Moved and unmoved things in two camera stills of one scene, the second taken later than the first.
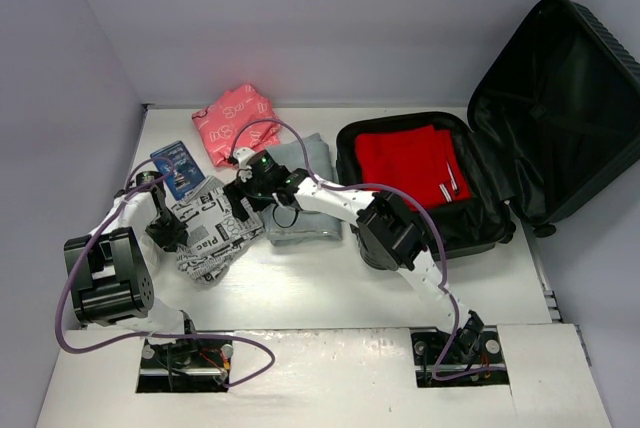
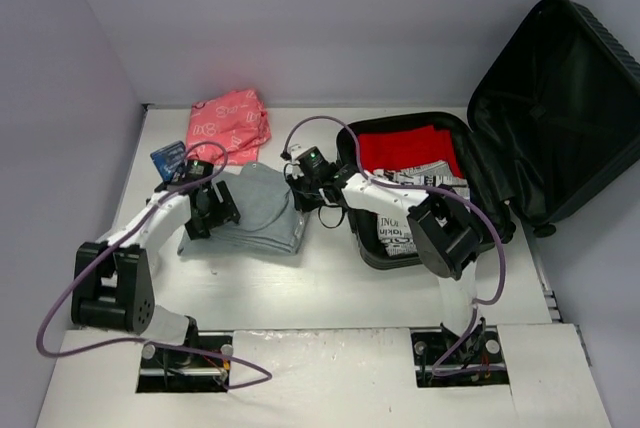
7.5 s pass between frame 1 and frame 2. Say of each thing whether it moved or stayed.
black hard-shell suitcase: stayed
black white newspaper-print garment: moved
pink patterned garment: moved
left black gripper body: moved
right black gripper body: moved
